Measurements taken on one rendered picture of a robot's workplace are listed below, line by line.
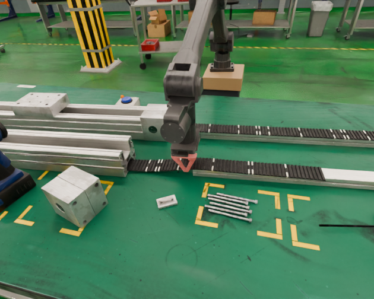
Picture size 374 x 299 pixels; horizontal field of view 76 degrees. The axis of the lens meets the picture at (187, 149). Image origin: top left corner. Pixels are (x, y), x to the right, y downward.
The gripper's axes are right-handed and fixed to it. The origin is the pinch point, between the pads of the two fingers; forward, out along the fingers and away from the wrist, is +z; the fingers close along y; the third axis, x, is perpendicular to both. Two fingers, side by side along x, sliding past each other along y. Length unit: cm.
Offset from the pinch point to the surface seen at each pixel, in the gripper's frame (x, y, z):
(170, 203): -2.4, 13.3, 2.2
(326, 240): 33.9, 18.8, 3.0
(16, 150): -51, 5, -5
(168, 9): -190, -789, 67
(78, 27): -205, -294, 19
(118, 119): -26.0, -14.2, -5.3
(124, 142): -19.5, -2.3, -4.6
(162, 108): -11.6, -20.5, -6.5
